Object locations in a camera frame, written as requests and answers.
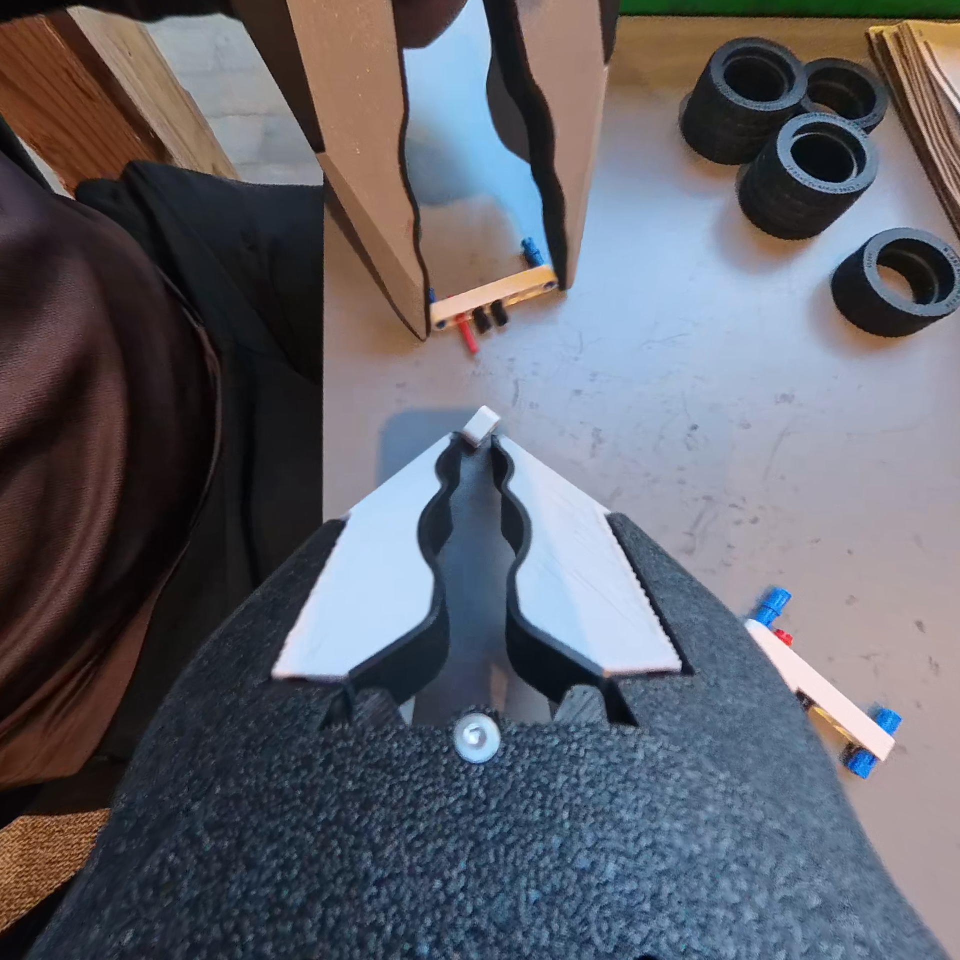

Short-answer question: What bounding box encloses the grey desk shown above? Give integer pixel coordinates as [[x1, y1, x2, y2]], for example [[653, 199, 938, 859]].
[[321, 15, 960, 939]]

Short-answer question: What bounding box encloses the wooden plank frame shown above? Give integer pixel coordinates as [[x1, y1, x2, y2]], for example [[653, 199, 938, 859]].
[[0, 6, 243, 198]]

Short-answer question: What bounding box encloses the white small connector piece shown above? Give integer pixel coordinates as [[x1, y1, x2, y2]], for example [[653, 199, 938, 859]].
[[461, 405, 503, 450]]

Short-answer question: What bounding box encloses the white holed brick beam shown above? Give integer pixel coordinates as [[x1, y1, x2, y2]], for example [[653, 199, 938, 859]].
[[429, 264, 561, 332]]

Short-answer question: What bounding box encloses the green plastic bin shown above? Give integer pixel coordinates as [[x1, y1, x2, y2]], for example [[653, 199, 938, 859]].
[[618, 0, 960, 18]]

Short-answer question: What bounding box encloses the person's left hand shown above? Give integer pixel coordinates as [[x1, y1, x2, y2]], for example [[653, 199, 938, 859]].
[[394, 0, 468, 51]]

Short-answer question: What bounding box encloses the person's torso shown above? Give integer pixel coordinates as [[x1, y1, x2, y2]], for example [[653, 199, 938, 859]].
[[0, 133, 329, 960]]

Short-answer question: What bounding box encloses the black rubber toy tyre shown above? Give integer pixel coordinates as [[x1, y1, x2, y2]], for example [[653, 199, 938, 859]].
[[798, 57, 892, 135], [829, 228, 960, 339], [678, 36, 810, 167], [736, 111, 881, 242]]

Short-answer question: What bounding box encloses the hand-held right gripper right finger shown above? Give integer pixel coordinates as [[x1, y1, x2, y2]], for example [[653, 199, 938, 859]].
[[488, 435, 684, 726]]

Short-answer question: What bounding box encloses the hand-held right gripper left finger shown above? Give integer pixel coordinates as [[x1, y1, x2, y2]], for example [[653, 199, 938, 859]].
[[271, 432, 468, 710]]

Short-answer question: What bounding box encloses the white beam assembly with pins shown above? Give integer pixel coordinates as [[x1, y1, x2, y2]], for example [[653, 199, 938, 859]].
[[744, 588, 904, 780]]

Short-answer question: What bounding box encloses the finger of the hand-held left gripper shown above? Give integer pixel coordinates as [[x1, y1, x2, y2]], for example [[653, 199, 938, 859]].
[[285, 0, 435, 342], [483, 0, 612, 294]]

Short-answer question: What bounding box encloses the open instruction booklet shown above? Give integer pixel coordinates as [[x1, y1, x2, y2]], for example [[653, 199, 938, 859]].
[[865, 20, 960, 239]]

